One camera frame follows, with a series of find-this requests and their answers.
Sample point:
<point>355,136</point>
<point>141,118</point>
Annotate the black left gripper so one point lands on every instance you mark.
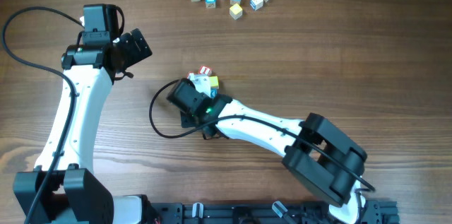
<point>138,49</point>

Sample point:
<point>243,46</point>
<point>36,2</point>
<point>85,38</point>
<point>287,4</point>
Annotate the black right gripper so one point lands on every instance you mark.
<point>187,121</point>

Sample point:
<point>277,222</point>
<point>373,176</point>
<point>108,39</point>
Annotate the blue-sided picture wooden block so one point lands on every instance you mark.
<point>213,92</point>

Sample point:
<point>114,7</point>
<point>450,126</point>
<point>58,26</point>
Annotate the yellow S wooden block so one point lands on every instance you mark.
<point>214,82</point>

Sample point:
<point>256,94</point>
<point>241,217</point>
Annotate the red I wooden block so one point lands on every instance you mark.
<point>205,70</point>

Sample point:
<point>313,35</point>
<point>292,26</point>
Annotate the red A wooden block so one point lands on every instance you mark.
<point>190,75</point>

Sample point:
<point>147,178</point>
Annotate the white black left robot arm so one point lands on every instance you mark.
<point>62,188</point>

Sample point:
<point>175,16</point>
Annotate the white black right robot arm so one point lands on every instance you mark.
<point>324,159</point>

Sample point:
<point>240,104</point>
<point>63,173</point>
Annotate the blue wooden block left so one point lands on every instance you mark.
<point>210,3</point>

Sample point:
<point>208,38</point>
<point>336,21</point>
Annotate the yellow-sided wooden block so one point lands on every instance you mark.
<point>236,11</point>

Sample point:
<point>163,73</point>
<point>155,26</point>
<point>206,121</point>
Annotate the plain picture wooden block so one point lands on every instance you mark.
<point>256,4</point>

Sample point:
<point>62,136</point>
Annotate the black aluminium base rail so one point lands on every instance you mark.
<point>372,212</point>

